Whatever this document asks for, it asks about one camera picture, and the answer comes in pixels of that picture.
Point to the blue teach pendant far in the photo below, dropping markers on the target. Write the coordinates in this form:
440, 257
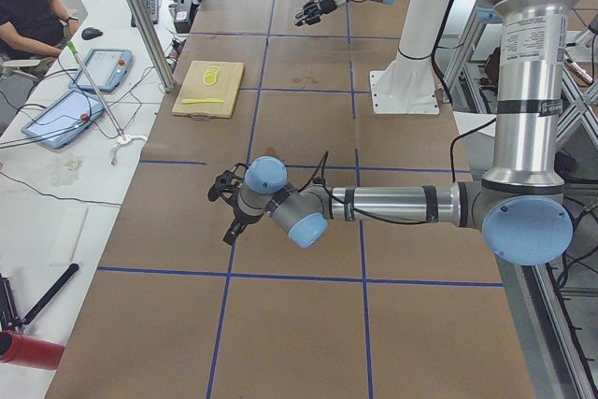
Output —
108, 67

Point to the bamboo cutting board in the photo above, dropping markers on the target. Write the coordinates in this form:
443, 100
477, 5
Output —
226, 87

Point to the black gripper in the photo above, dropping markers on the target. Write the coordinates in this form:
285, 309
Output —
238, 220
325, 2

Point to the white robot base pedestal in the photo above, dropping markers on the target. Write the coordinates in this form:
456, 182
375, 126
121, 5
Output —
406, 86

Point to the seated person black shirt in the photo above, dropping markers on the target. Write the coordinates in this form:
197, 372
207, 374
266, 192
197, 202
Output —
35, 29

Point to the black keyboard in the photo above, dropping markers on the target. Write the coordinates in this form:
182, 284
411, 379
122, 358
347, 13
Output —
148, 3

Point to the red cylinder bottle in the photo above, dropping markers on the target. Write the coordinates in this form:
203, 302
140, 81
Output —
28, 351

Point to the aluminium frame post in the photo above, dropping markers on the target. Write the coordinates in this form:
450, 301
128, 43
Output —
152, 43

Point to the metal rod green tip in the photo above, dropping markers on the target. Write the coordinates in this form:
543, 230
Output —
122, 138

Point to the yellow plastic knife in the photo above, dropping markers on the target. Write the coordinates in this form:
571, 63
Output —
205, 100

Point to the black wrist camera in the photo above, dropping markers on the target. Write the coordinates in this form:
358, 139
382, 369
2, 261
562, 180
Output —
226, 185

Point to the white chair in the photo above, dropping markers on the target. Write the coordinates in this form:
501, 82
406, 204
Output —
466, 122

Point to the blue teach pendant near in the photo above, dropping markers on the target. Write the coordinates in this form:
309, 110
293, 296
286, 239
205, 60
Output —
64, 120

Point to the blue teach pendant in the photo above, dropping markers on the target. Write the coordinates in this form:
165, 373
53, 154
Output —
108, 67
64, 120

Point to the black computer mouse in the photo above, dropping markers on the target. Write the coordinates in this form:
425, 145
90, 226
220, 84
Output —
90, 33

